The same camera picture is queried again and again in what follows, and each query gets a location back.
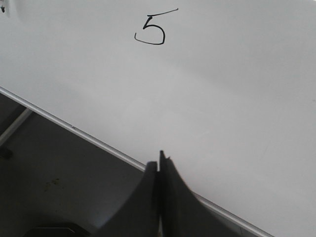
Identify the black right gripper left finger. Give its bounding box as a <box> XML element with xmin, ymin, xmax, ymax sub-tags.
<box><xmin>95</xmin><ymin>161</ymin><xmax>159</xmax><ymax>237</ymax></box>

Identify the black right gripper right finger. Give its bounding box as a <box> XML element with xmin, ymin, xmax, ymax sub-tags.
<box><xmin>159</xmin><ymin>150</ymin><xmax>240</xmax><ymax>237</ymax></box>

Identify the white whiteboard stand leg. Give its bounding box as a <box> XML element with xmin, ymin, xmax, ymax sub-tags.
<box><xmin>0</xmin><ymin>109</ymin><xmax>32</xmax><ymax>146</ymax></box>

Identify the white whiteboard with aluminium frame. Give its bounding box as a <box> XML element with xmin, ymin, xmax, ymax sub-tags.
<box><xmin>0</xmin><ymin>0</ymin><xmax>316</xmax><ymax>237</ymax></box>

